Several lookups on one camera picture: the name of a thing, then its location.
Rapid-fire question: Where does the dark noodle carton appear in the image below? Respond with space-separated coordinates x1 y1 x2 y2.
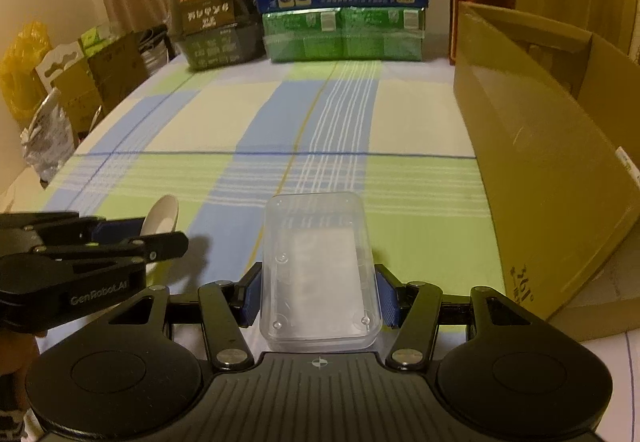
170 0 265 70

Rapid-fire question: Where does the white plastic spoon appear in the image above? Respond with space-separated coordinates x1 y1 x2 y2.
141 195 179 286

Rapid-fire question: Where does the person's left hand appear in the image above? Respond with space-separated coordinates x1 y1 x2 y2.
0 328 39 412

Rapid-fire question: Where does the open cardboard box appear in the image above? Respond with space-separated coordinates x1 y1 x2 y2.
454 3 639 339

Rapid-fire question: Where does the yellow plastic bag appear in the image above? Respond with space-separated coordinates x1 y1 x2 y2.
1 21 52 129

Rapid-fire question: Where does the grey printed plastic bag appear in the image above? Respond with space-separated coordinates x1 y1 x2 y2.
21 87 75 184

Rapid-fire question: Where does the brown cardboard boxes stack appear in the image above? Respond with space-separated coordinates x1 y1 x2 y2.
35 33 149 141

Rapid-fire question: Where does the checked tablecloth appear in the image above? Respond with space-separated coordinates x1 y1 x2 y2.
6 59 502 295

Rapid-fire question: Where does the green wrapped carton pack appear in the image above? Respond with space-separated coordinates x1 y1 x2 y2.
262 7 425 62

